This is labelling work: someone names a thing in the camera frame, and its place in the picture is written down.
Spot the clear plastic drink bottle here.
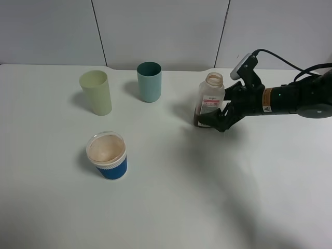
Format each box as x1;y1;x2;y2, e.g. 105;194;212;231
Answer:
193;72;225;128

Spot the blue and white cup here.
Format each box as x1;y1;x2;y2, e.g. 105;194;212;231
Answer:
86;131;128;180

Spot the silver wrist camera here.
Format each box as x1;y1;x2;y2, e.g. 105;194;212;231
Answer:
230;53;258;80

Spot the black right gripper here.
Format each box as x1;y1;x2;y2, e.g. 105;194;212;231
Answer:
198;78;265;132

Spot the pale yellow-green plastic cup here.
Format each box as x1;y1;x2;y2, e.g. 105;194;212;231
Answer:
79;70;112;116

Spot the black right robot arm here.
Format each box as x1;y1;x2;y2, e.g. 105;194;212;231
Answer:
198;71;331;132

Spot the teal plastic cup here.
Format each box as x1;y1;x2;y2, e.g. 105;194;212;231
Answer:
137;62;162;103

